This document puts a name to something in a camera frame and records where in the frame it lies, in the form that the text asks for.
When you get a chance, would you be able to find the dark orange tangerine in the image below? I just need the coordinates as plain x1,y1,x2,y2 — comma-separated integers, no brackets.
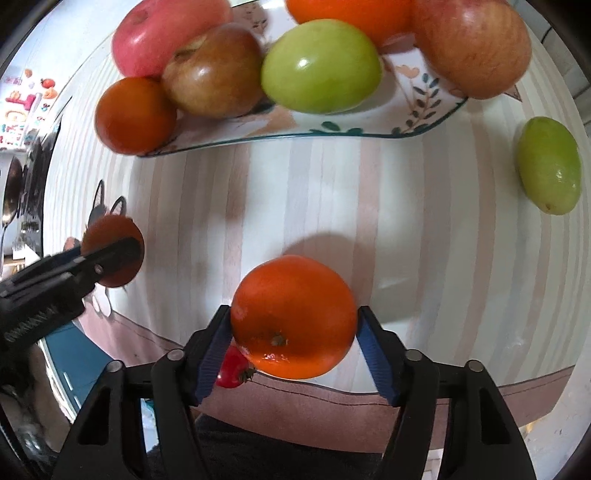
78,214,145,288

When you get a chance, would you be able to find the green apple in plate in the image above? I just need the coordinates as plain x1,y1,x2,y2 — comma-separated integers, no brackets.
262,19,383,114

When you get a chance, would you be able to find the colourful wall sticker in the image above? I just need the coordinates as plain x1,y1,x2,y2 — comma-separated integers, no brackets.
0,65,59,151

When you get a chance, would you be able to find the floral ceramic fruit plate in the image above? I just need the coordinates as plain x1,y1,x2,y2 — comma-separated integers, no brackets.
138,0,470,159

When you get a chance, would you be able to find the blue cabinet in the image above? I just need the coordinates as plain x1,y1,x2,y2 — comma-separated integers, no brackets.
44,323,112,416

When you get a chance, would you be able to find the large red apple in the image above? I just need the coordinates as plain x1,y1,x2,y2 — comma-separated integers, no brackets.
111,0,232,78

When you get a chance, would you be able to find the red yellow striped apple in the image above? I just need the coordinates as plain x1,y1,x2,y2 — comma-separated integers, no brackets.
412,1,532,100

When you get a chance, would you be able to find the small red cherry tomato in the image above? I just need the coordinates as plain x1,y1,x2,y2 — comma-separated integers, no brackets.
215,345,256,389

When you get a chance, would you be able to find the striped tablecloth with cat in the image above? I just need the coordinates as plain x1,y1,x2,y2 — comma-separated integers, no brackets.
42,27,591,455

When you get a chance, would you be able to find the bright orange in plate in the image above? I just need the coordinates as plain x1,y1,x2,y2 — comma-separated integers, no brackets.
286,0,412,47

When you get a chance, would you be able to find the brownish red apple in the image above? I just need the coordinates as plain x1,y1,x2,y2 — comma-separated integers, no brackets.
161,23,264,119

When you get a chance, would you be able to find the dark brownish orange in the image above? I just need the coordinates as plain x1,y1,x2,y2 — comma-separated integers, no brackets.
94,77,177,155

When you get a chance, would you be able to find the black gas stove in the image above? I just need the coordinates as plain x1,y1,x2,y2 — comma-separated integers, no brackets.
1,120,61,258

